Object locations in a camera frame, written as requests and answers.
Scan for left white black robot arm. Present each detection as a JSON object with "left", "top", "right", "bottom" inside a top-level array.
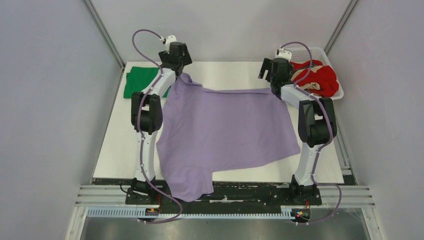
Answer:
[{"left": 125, "top": 41, "right": 193, "bottom": 205}]

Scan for white slotted cable duct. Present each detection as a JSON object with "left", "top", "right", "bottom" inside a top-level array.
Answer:
[{"left": 87, "top": 206, "right": 295, "bottom": 220}]

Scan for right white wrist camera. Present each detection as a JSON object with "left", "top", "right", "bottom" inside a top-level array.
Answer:
[{"left": 274, "top": 47, "right": 293, "bottom": 62}]

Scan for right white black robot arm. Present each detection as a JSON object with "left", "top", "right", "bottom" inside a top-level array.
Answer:
[{"left": 258, "top": 58, "right": 337, "bottom": 204}]

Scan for white plastic laundry basket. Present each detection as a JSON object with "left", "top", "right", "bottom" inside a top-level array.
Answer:
[{"left": 287, "top": 46, "right": 344, "bottom": 101}]

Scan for folded green t shirt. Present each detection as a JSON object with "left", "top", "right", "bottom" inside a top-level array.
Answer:
[{"left": 123, "top": 66, "right": 160, "bottom": 99}]

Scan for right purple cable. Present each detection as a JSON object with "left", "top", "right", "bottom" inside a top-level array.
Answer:
[{"left": 279, "top": 41, "right": 343, "bottom": 226}]

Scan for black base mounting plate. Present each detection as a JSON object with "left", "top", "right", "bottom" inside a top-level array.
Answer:
[{"left": 125, "top": 179, "right": 322, "bottom": 215}]

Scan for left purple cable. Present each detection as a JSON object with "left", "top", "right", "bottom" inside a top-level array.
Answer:
[{"left": 131, "top": 29, "right": 184, "bottom": 225}]

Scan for red t shirt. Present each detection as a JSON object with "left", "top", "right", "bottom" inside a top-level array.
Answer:
[{"left": 290, "top": 60, "right": 340, "bottom": 98}]

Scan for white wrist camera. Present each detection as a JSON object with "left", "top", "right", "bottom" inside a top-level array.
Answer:
[
  {"left": 274, "top": 47, "right": 293, "bottom": 62},
  {"left": 160, "top": 35, "right": 177, "bottom": 46}
]

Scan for aluminium frame rails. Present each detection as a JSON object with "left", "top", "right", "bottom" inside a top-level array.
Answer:
[{"left": 65, "top": 166, "right": 383, "bottom": 240}]

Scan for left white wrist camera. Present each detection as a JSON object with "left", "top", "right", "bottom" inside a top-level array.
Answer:
[{"left": 160, "top": 35, "right": 177, "bottom": 46}]

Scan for beige t shirt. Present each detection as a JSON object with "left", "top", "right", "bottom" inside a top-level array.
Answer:
[{"left": 290, "top": 65, "right": 323, "bottom": 96}]

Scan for purple cable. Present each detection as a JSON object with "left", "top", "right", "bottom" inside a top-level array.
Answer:
[
  {"left": 279, "top": 41, "right": 343, "bottom": 226},
  {"left": 131, "top": 29, "right": 184, "bottom": 225}
]

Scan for purple t shirt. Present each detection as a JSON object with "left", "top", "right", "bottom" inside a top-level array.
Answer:
[{"left": 156, "top": 73, "right": 301, "bottom": 202}]

